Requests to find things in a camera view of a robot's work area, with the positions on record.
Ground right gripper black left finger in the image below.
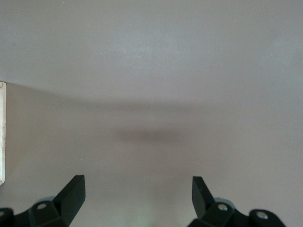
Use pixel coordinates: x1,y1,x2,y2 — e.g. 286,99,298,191
0,175,86,227

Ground light wooden drawer cabinet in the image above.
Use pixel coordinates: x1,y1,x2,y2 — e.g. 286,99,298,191
0,81,7,187

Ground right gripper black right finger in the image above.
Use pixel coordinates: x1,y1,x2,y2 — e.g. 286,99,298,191
187,176,287,227

